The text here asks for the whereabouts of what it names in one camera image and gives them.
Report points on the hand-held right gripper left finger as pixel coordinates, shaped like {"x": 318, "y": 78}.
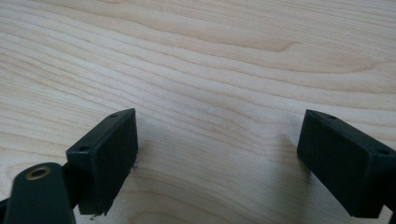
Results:
{"x": 102, "y": 161}

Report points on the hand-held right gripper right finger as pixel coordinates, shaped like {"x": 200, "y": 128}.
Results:
{"x": 345, "y": 165}

